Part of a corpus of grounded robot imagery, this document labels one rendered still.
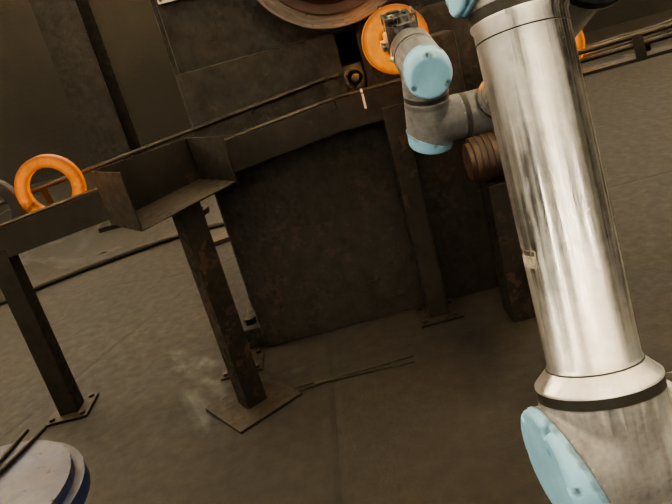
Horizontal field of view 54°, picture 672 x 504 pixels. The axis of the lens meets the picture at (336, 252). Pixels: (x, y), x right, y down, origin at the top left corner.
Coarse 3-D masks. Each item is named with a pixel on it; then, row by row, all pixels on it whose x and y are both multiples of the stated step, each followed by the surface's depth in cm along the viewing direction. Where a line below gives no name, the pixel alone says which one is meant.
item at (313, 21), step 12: (264, 0) 168; (276, 0) 168; (372, 0) 169; (384, 0) 169; (276, 12) 169; (288, 12) 169; (300, 12) 169; (348, 12) 170; (360, 12) 170; (372, 12) 170; (300, 24) 170; (312, 24) 170; (324, 24) 170; (336, 24) 170; (348, 24) 171
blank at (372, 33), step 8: (384, 8) 151; (392, 8) 151; (400, 8) 151; (408, 8) 151; (376, 16) 151; (368, 24) 152; (376, 24) 152; (424, 24) 152; (368, 32) 152; (376, 32) 152; (368, 40) 153; (376, 40) 153; (368, 48) 153; (376, 48) 154; (368, 56) 154; (376, 56) 154; (384, 56) 154; (376, 64) 155; (384, 64) 155; (392, 64) 155; (384, 72) 156; (392, 72) 155
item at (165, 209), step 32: (128, 160) 162; (160, 160) 167; (192, 160) 172; (224, 160) 159; (128, 192) 143; (160, 192) 168; (192, 192) 162; (128, 224) 151; (192, 224) 160; (192, 256) 163; (224, 288) 168; (224, 320) 169; (224, 352) 173; (256, 384) 177; (224, 416) 176; (256, 416) 172
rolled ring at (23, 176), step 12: (36, 156) 179; (48, 156) 179; (60, 156) 181; (24, 168) 179; (36, 168) 180; (60, 168) 180; (72, 168) 180; (24, 180) 180; (72, 180) 181; (84, 180) 184; (24, 192) 181; (72, 192) 183; (24, 204) 182; (36, 204) 183
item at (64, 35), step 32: (32, 0) 396; (64, 0) 397; (64, 32) 403; (96, 32) 432; (64, 64) 409; (96, 64) 410; (96, 96) 416; (96, 128) 422; (128, 128) 453; (96, 160) 429
